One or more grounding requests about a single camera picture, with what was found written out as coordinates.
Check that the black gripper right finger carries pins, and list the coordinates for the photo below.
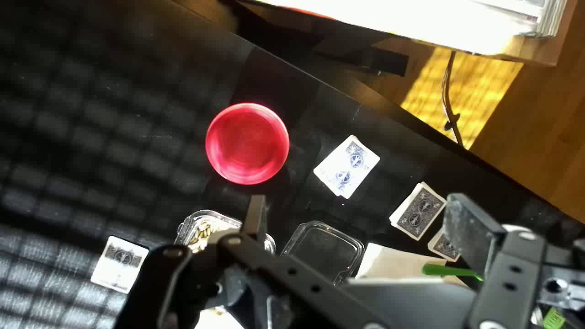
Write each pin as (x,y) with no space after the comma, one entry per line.
(468,225)

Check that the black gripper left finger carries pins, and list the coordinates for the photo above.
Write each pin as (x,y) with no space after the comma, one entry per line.
(256,214)

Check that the pink plastic bowl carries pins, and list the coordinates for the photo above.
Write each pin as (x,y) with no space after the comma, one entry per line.
(247,143)

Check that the green plastic spoon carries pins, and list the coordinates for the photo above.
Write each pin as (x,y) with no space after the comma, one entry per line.
(450,270)

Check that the white paper towel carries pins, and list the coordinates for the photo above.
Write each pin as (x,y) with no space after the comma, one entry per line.
(393,263)

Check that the white face-up playing card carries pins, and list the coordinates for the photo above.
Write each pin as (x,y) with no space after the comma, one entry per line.
(345,164)

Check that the black and white photo card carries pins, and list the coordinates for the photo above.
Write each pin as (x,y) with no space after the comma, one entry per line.
(119,263)

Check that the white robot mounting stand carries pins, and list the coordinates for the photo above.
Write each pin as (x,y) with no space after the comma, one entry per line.
(426,18)

